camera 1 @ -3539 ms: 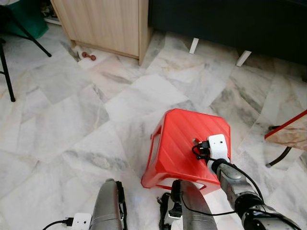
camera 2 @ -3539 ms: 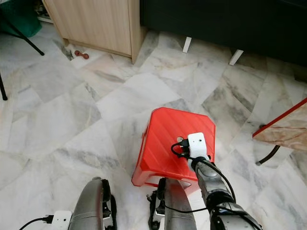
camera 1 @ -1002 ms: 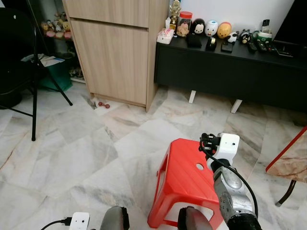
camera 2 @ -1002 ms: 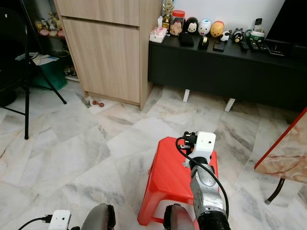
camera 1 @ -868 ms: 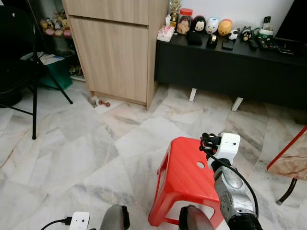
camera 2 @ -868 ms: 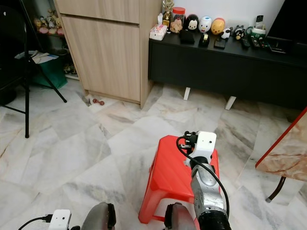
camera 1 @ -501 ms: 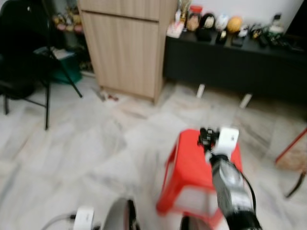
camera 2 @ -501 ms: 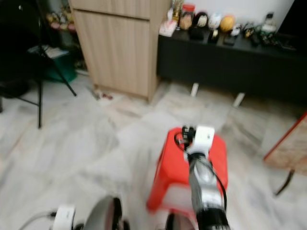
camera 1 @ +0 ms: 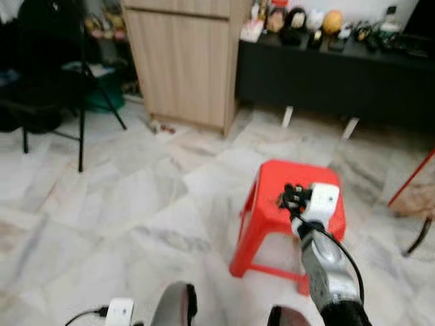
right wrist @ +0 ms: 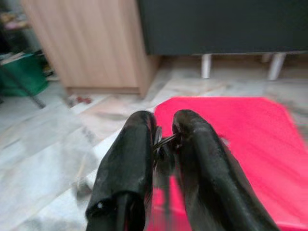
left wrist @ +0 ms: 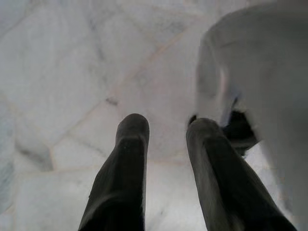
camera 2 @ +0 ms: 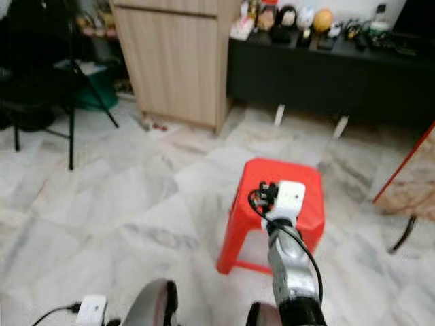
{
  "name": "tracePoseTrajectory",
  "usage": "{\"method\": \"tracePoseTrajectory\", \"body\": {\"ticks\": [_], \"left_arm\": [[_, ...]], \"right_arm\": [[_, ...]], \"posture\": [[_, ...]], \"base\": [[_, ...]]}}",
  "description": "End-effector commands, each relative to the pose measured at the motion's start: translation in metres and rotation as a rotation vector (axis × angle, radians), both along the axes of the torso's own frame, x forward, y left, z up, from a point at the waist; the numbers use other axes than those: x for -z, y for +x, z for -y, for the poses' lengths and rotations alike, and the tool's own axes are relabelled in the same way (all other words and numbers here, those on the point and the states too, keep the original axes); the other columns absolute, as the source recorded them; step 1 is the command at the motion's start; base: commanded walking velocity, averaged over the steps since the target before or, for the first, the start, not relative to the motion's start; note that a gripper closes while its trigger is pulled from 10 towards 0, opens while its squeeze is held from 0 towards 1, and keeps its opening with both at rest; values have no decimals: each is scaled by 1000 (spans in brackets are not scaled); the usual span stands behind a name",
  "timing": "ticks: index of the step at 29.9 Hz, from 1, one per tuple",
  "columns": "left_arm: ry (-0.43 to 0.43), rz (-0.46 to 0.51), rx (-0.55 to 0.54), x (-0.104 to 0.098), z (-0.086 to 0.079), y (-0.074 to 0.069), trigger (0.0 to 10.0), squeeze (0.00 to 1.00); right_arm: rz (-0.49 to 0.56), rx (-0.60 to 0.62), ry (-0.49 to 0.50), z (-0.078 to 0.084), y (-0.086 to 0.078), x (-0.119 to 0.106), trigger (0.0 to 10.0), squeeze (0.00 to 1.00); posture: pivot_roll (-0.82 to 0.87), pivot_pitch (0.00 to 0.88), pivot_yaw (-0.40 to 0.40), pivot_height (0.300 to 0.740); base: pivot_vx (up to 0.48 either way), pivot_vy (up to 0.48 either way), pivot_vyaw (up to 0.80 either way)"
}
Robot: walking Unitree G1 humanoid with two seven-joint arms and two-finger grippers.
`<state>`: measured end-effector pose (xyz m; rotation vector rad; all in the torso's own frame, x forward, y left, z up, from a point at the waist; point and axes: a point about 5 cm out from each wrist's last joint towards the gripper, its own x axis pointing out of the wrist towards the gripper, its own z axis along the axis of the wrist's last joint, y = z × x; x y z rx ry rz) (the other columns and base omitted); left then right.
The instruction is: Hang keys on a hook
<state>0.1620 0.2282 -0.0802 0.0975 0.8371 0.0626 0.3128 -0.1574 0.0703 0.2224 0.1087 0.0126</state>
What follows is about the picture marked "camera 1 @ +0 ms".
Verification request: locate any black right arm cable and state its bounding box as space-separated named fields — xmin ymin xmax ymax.
xmin=314 ymin=224 xmax=366 ymax=304

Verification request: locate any clear bottle black cap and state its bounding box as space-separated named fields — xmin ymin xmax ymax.
xmin=383 ymin=5 xmax=402 ymax=35

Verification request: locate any green plastic basin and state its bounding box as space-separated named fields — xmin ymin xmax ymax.
xmin=85 ymin=68 xmax=126 ymax=113

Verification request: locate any black folding chair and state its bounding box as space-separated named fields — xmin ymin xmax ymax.
xmin=0 ymin=0 xmax=128 ymax=173

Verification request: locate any small white figurine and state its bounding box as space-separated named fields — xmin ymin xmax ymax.
xmin=306 ymin=8 xmax=326 ymax=35

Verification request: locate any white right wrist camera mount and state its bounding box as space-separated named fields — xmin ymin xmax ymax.
xmin=301 ymin=182 xmax=340 ymax=235

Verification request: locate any silver robot left leg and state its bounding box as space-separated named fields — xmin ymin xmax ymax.
xmin=151 ymin=282 xmax=198 ymax=326

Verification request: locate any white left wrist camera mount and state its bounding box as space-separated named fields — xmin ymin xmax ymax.
xmin=105 ymin=297 xmax=135 ymax=326

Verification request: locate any orange round ball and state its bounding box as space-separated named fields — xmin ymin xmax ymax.
xmin=321 ymin=10 xmax=344 ymax=36

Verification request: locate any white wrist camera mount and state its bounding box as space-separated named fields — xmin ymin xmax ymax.
xmin=105 ymin=297 xmax=135 ymax=326
xmin=301 ymin=182 xmax=340 ymax=235

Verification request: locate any pink gift box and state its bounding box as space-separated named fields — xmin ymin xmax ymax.
xmin=241 ymin=19 xmax=267 ymax=43

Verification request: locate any red plastic stool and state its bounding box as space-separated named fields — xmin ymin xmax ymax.
xmin=229 ymin=160 xmax=347 ymax=296

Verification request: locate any red lidded jar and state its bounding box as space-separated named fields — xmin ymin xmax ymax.
xmin=267 ymin=0 xmax=288 ymax=33

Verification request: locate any pink marble folding table top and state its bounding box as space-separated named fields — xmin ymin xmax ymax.
xmin=387 ymin=148 xmax=435 ymax=219

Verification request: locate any black curved table leg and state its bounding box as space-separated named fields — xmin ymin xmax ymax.
xmin=401 ymin=216 xmax=434 ymax=257

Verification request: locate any light wooden cabinet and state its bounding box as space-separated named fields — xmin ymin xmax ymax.
xmin=122 ymin=0 xmax=254 ymax=135

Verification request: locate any black low sideboard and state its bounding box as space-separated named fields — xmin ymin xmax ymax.
xmin=236 ymin=31 xmax=435 ymax=140

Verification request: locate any black round figurine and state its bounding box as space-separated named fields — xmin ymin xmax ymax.
xmin=284 ymin=7 xmax=308 ymax=46

